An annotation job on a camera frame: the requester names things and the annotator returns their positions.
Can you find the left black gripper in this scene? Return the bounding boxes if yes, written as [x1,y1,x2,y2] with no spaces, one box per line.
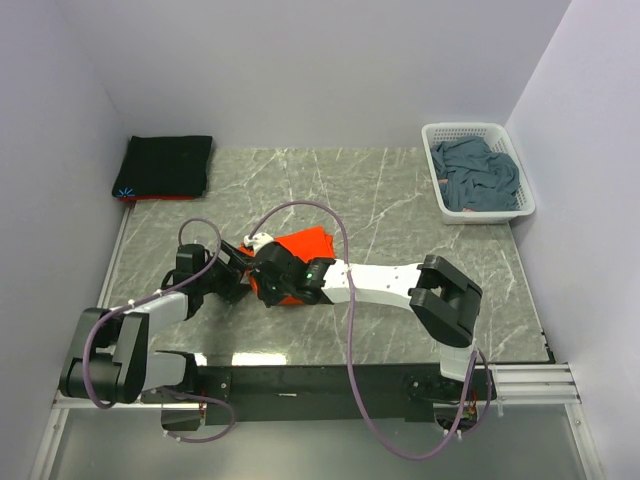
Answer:
[198,240,252,304]

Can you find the orange t shirt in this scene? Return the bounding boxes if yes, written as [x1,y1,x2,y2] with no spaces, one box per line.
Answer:
[239,226,336,306]

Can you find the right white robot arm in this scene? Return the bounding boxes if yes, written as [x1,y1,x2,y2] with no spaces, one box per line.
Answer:
[243,233,483,399]

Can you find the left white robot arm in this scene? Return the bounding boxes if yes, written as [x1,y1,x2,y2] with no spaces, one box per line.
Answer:
[58,242,251,404]

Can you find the folded red t shirt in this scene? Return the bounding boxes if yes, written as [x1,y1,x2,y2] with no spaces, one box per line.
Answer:
[117,195,196,202]

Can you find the folded black t shirt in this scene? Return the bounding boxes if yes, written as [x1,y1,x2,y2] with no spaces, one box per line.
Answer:
[112,135,215,198]

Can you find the black base crossbar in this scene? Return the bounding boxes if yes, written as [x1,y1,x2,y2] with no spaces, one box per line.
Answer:
[172,363,463,422]

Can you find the grey blue t shirt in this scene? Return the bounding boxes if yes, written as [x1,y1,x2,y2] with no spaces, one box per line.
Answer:
[430,136,520,212]

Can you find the white plastic laundry basket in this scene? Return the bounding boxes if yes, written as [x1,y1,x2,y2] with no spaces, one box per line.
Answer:
[421,122,536,225]

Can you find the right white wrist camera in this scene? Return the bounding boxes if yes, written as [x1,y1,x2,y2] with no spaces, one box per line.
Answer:
[243,232,275,254]

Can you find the aluminium frame rail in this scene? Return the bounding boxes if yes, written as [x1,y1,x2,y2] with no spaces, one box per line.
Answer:
[31,364,604,479]

